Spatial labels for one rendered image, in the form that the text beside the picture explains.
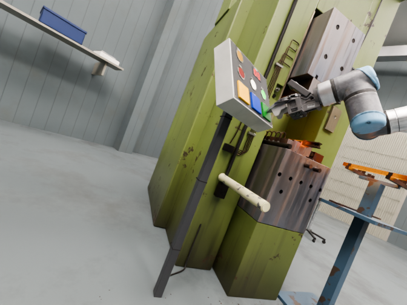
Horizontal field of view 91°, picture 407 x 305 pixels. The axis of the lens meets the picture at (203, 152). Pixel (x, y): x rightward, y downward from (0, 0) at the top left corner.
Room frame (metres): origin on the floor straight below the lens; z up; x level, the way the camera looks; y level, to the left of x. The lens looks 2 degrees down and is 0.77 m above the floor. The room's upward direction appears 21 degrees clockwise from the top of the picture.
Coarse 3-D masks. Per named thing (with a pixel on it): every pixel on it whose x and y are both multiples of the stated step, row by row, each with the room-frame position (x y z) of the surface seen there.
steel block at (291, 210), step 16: (256, 160) 1.32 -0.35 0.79; (272, 160) 1.19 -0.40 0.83; (288, 160) 1.13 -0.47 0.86; (304, 160) 1.16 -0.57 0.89; (256, 176) 1.26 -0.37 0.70; (272, 176) 1.14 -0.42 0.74; (288, 176) 1.14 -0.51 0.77; (320, 176) 1.23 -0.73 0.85; (256, 192) 1.21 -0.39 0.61; (272, 192) 1.12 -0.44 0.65; (288, 192) 1.16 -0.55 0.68; (304, 192) 1.20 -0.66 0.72; (320, 192) 1.24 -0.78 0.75; (256, 208) 1.16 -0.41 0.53; (272, 208) 1.13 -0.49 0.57; (288, 208) 1.17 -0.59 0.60; (304, 208) 1.22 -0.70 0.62; (272, 224) 1.15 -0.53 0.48; (288, 224) 1.19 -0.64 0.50; (304, 224) 1.24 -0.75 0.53
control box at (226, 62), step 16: (224, 48) 0.81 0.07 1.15; (224, 64) 0.79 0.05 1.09; (240, 64) 0.83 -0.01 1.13; (224, 80) 0.76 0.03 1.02; (240, 80) 0.79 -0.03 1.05; (256, 80) 0.93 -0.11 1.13; (224, 96) 0.74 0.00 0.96; (240, 112) 0.81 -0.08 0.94; (256, 112) 0.84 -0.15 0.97; (256, 128) 0.95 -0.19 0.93
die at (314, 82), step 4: (300, 80) 1.27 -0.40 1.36; (304, 80) 1.24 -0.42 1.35; (308, 80) 1.21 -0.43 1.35; (312, 80) 1.18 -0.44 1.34; (316, 80) 1.19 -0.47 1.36; (300, 84) 1.26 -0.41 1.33; (304, 84) 1.23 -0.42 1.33; (308, 84) 1.20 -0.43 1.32; (312, 84) 1.18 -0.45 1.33; (316, 84) 1.19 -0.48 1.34; (288, 88) 1.35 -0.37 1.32; (308, 88) 1.18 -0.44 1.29; (312, 88) 1.19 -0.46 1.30; (284, 92) 1.38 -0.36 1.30; (288, 92) 1.33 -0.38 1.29; (292, 92) 1.30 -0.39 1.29; (312, 92) 1.19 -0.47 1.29; (284, 96) 1.37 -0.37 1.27
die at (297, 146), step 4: (264, 136) 1.40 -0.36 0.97; (268, 136) 1.36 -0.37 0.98; (272, 140) 1.31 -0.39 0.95; (276, 140) 1.27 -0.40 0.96; (280, 140) 1.23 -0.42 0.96; (284, 140) 1.21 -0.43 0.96; (288, 140) 1.18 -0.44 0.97; (292, 140) 1.19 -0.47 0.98; (296, 140) 1.25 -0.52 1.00; (292, 144) 1.19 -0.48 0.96; (296, 144) 1.21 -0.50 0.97; (300, 144) 1.22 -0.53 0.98; (292, 148) 1.20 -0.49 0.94; (296, 148) 1.21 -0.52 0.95; (300, 148) 1.22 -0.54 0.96; (304, 148) 1.23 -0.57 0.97; (308, 148) 1.24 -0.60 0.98; (296, 152) 1.21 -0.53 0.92; (300, 152) 1.23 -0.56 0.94; (304, 152) 1.23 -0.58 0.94; (308, 152) 1.25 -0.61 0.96; (308, 156) 1.25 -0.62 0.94
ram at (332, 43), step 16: (320, 16) 1.24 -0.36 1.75; (336, 16) 1.18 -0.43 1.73; (320, 32) 1.19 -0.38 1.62; (336, 32) 1.19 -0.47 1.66; (352, 32) 1.23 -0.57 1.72; (304, 48) 1.27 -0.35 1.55; (320, 48) 1.17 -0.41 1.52; (336, 48) 1.21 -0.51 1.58; (352, 48) 1.25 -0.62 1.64; (304, 64) 1.22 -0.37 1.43; (320, 64) 1.18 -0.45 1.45; (336, 64) 1.22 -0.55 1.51; (352, 64) 1.27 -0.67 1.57; (288, 80) 1.34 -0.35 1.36; (320, 80) 1.20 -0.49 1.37
